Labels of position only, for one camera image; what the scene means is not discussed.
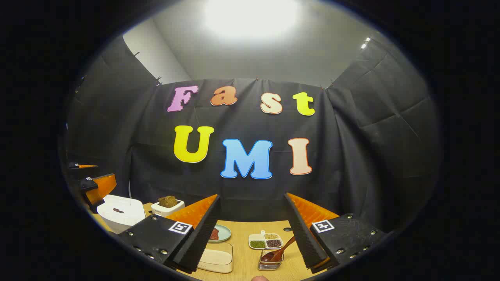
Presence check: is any clear plastic box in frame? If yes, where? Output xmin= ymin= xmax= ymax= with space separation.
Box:
xmin=197 ymin=241 xmax=234 ymax=274

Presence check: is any pale green plate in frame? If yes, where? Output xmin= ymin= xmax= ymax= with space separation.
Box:
xmin=209 ymin=224 xmax=232 ymax=243

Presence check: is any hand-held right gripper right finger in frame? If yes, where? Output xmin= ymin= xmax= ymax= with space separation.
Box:
xmin=284 ymin=192 xmax=387 ymax=274

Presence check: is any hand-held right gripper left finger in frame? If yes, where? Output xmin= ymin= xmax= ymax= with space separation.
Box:
xmin=117 ymin=194 xmax=221 ymax=274

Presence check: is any white rice cooker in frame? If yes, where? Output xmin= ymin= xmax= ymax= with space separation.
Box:
xmin=96 ymin=194 xmax=146 ymax=235

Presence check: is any white toaster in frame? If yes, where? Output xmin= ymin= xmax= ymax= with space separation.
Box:
xmin=151 ymin=199 xmax=185 ymax=217

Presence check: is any white divided grain dish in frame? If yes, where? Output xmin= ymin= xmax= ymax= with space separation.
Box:
xmin=248 ymin=230 xmax=284 ymax=250

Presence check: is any ceiling light panel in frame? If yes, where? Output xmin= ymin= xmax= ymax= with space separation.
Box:
xmin=203 ymin=0 xmax=301 ymax=39

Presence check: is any brown wooden spoon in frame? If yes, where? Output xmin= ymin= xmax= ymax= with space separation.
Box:
xmin=261 ymin=236 xmax=296 ymax=263

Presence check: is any white rice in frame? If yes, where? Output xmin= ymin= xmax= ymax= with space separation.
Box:
xmin=198 ymin=250 xmax=232 ymax=268

